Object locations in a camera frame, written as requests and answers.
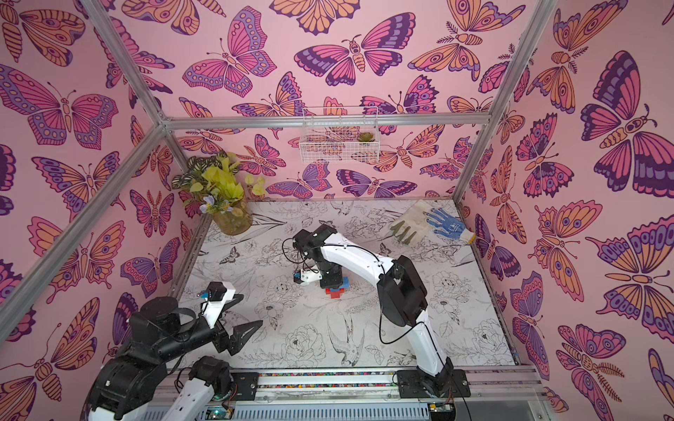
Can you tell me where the long blue lego brick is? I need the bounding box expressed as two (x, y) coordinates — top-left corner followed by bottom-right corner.
(329, 276), (350, 291)

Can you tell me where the long red lego brick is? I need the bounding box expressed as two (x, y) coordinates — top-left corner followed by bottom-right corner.
(325, 289), (345, 299)

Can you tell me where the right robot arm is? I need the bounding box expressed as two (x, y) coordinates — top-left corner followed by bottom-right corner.
(292, 225), (454, 397)

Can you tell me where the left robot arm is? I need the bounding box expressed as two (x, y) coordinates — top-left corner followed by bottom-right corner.
(81, 294), (263, 420)

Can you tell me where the green beige work glove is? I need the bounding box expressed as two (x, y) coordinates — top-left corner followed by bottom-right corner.
(390, 201), (433, 247)

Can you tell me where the potted green plant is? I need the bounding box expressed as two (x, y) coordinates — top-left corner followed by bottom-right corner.
(171, 152), (266, 236)

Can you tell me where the small succulent in basket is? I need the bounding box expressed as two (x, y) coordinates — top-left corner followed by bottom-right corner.
(358, 132), (375, 143)

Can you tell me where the blue work glove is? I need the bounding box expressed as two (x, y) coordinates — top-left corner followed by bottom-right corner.
(426, 208), (476, 245)

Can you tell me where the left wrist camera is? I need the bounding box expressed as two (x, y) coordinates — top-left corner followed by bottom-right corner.
(200, 282), (236, 328)

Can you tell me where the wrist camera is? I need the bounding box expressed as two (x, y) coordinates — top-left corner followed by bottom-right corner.
(200, 282), (236, 328)
(293, 269), (323, 284)

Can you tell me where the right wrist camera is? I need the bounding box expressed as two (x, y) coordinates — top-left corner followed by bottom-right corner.
(293, 269), (323, 284)

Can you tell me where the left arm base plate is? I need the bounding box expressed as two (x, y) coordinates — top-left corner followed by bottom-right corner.
(226, 371), (260, 402)

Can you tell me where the white wire basket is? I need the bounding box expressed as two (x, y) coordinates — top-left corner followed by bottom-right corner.
(297, 105), (381, 165)

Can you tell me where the white vented cable duct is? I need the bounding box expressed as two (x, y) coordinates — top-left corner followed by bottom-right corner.
(118, 402), (433, 421)

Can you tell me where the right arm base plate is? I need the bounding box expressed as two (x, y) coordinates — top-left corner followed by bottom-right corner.
(394, 368), (471, 399)

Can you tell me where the aluminium rail with beads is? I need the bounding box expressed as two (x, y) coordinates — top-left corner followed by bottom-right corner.
(112, 365), (543, 403)

